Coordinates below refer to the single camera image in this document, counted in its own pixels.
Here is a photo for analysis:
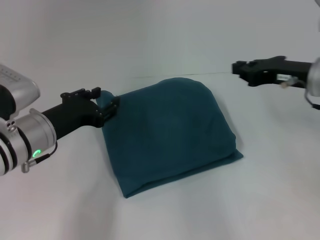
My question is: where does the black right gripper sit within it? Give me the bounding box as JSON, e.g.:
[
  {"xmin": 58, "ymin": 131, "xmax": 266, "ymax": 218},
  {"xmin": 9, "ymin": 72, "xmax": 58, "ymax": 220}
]
[{"xmin": 231, "ymin": 55, "xmax": 314, "ymax": 89}]

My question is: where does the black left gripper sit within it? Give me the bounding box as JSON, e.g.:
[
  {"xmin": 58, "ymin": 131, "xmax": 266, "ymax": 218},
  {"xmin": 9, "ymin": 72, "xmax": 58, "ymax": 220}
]
[{"xmin": 41, "ymin": 86, "xmax": 121, "ymax": 141}]

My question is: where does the teal blue shirt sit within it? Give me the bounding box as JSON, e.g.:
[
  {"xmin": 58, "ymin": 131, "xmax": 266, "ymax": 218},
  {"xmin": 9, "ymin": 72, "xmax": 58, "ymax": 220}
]
[{"xmin": 96, "ymin": 77, "xmax": 244, "ymax": 199}]

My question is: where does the red black left wrist cable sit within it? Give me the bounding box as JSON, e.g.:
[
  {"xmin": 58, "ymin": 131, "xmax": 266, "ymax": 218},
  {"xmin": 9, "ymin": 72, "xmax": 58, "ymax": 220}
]
[{"xmin": 21, "ymin": 140, "xmax": 59, "ymax": 174}]

